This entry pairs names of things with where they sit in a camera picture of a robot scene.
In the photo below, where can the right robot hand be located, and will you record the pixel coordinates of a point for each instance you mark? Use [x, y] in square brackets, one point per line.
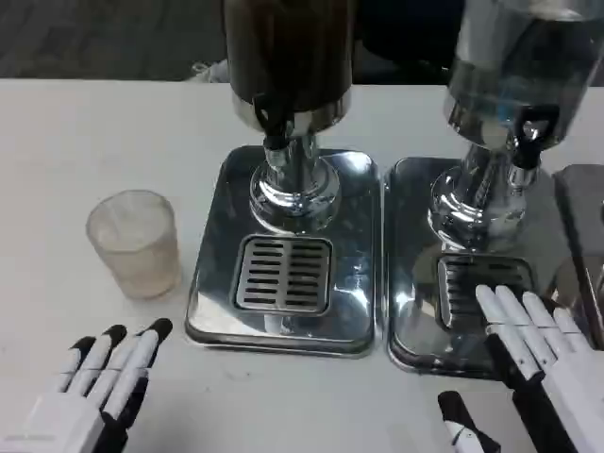
[557, 377]

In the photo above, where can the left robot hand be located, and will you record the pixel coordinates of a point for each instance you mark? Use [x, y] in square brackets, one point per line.
[75, 410]

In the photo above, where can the clear ribbed glass cup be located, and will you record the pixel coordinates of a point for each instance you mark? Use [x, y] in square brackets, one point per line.
[137, 255]

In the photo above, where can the steel drip grid, clear dispenser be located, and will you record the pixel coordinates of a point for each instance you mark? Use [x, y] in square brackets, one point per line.
[460, 288]

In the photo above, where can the steel tray at picture edge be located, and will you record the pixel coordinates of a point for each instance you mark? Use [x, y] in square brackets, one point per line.
[582, 222]

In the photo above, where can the steel tray under clear dispenser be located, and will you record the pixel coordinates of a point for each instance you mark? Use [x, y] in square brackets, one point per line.
[415, 302]

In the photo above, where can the steel tray under dark dispenser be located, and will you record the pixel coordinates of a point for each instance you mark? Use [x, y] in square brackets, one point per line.
[354, 264]

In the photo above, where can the black tap of clear dispenser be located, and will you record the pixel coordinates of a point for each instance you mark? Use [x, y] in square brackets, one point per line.
[533, 137]

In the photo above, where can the clear liquid drink dispenser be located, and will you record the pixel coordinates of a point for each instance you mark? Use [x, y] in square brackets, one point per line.
[514, 56]

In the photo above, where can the black tap of dark dispenser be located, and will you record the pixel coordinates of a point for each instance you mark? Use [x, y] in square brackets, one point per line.
[271, 125]

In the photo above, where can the white crumpled plastic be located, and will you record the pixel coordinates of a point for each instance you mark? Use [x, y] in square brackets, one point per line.
[212, 71]

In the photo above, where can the black bulky object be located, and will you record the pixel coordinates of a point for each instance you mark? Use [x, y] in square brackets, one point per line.
[406, 42]

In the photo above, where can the dark liquid drink dispenser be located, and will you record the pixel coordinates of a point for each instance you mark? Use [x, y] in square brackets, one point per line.
[302, 52]

